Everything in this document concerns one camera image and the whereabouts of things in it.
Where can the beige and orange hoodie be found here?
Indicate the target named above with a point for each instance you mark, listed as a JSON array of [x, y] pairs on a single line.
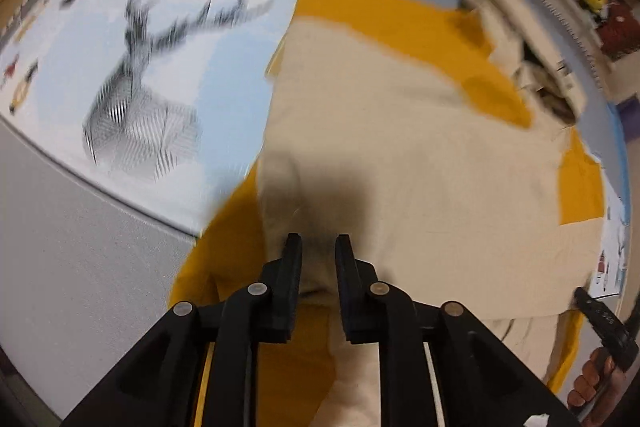
[[422, 134]]

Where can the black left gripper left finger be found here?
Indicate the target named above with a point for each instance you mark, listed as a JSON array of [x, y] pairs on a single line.
[[198, 365]]

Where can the dark red cushion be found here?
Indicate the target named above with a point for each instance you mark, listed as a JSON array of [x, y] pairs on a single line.
[[619, 34]]

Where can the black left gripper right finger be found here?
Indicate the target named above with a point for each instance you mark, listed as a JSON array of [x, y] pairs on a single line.
[[439, 366]]

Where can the right hand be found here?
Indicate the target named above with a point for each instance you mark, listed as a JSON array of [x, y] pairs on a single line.
[[601, 384]]

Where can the grey printed bed sheet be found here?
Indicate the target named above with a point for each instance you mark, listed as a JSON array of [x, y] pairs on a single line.
[[150, 113]]

